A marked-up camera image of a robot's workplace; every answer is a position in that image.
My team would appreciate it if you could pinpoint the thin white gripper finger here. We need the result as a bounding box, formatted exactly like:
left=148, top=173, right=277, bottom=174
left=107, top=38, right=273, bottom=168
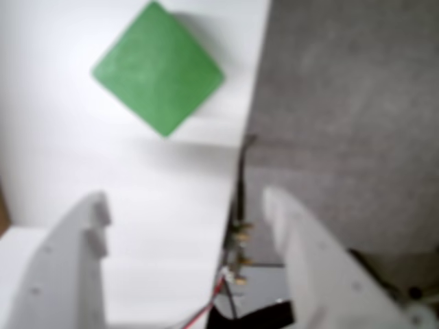
left=262, top=186, right=416, bottom=329

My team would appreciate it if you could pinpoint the wide white gripper finger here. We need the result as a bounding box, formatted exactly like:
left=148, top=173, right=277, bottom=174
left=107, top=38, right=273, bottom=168
left=0, top=191, right=112, bottom=329

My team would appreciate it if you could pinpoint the green cube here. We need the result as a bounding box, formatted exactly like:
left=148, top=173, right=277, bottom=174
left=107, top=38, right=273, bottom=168
left=90, top=0, right=227, bottom=139

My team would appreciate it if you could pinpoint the black table clamp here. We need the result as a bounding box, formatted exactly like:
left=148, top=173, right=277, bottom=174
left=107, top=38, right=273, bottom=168
left=205, top=133, right=297, bottom=329

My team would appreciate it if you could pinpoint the red white base wire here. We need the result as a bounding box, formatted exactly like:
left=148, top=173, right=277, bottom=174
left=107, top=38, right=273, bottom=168
left=176, top=272, right=228, bottom=329

